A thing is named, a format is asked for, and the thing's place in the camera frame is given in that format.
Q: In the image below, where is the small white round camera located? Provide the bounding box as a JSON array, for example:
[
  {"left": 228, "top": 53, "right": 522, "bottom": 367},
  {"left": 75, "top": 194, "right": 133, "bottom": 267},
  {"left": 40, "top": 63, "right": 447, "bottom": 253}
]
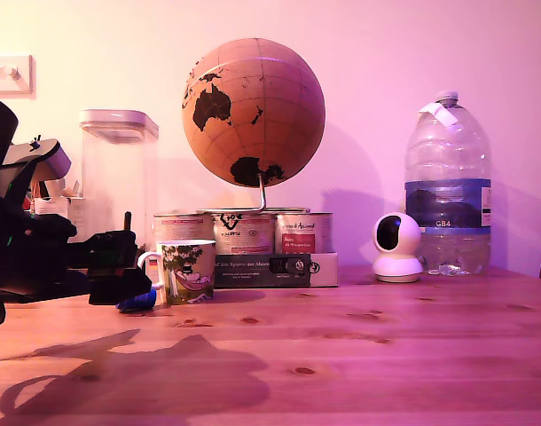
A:
[{"left": 371, "top": 211, "right": 425, "bottom": 284}]

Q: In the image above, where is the cardboard can tray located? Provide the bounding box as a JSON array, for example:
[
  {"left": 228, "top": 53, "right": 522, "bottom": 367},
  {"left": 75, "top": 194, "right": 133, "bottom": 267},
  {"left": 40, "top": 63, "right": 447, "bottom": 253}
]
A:
[{"left": 146, "top": 251, "right": 340, "bottom": 289}]

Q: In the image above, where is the blue coffee capsule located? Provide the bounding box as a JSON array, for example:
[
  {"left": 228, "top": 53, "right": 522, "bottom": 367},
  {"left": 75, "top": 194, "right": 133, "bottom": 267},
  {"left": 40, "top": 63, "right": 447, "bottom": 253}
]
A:
[{"left": 115, "top": 288, "right": 158, "bottom": 315}]

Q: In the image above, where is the small white labelled box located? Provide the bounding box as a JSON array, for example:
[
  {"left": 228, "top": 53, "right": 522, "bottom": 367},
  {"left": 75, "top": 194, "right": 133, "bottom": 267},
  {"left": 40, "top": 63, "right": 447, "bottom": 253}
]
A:
[{"left": 32, "top": 196, "right": 83, "bottom": 243}]

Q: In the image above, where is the cork globe with dark continents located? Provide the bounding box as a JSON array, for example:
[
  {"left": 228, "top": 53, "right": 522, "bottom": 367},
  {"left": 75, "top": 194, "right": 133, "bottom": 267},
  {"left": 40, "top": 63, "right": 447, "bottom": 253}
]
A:
[{"left": 181, "top": 37, "right": 327, "bottom": 188}]

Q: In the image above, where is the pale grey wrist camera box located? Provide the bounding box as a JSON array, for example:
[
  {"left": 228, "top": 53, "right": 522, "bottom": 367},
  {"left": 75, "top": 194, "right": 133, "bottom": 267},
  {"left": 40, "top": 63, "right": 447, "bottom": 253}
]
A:
[{"left": 0, "top": 138, "right": 73, "bottom": 201}]

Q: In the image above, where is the clear jar with white lid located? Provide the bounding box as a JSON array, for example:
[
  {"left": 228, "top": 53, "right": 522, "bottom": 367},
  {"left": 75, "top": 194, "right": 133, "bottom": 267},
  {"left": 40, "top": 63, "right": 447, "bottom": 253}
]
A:
[{"left": 78, "top": 108, "right": 161, "bottom": 250}]

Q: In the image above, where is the white mug with tree print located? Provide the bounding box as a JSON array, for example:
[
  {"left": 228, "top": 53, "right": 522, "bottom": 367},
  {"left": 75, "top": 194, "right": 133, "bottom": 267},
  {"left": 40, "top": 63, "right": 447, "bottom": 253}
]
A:
[{"left": 137, "top": 239, "right": 218, "bottom": 307}]

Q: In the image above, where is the tin can black V logo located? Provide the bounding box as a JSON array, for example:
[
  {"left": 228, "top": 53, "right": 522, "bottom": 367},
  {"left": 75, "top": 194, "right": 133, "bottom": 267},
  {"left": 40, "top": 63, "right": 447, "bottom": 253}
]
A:
[{"left": 212, "top": 211, "right": 277, "bottom": 256}]

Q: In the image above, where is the tin can pale red label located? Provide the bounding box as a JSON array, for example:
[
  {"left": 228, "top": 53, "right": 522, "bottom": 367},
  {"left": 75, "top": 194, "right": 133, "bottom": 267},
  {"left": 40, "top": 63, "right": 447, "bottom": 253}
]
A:
[{"left": 153, "top": 212, "right": 216, "bottom": 249}]

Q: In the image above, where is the large clear water bottle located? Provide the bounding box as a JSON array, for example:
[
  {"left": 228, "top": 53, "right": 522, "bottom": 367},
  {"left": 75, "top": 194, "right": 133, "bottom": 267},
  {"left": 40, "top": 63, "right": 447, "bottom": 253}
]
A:
[{"left": 404, "top": 90, "right": 494, "bottom": 277}]

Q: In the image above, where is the white wall light switch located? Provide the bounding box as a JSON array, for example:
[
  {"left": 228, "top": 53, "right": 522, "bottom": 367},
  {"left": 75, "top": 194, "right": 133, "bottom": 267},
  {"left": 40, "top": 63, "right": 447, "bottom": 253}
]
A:
[{"left": 0, "top": 54, "right": 36, "bottom": 97}]

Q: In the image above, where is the metal globe stand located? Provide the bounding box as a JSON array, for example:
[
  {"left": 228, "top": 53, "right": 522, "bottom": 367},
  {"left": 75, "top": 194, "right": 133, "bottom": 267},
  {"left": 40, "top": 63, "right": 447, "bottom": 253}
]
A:
[{"left": 194, "top": 172, "right": 311, "bottom": 215}]

